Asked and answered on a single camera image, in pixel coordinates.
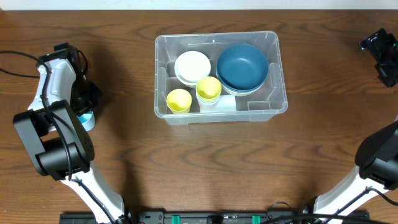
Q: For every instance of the yellow plastic cup front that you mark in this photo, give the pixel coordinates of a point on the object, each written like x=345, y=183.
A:
x=179, y=101

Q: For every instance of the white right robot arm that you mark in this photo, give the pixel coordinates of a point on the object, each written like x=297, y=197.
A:
x=375, y=170

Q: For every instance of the white small bowl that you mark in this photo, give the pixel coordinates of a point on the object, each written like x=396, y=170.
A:
x=192, y=66

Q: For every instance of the light blue plastic cup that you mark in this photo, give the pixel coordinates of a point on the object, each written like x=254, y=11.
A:
x=87, y=120

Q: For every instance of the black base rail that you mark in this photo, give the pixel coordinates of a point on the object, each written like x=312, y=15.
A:
x=199, y=218

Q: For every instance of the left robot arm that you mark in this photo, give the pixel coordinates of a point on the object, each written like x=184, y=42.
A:
x=56, y=139

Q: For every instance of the clear plastic storage bin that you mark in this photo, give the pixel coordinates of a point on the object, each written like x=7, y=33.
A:
x=262, y=105

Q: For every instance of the mint green plastic cup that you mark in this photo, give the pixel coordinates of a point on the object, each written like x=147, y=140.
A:
x=208, y=101

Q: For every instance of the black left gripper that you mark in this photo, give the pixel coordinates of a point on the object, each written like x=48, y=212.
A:
x=91, y=94

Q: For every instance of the pink plastic cup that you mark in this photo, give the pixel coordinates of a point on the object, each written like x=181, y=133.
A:
x=207, y=106

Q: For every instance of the dark blue large bowl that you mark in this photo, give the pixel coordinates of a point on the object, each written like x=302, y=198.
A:
x=242, y=66

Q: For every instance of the white label in bin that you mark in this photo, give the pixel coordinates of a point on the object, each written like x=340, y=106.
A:
x=226, y=103

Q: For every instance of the yellow plastic cup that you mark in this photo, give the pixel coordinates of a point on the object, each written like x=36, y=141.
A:
x=179, y=101
x=209, y=87

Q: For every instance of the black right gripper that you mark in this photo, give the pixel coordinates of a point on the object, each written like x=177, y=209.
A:
x=382, y=52

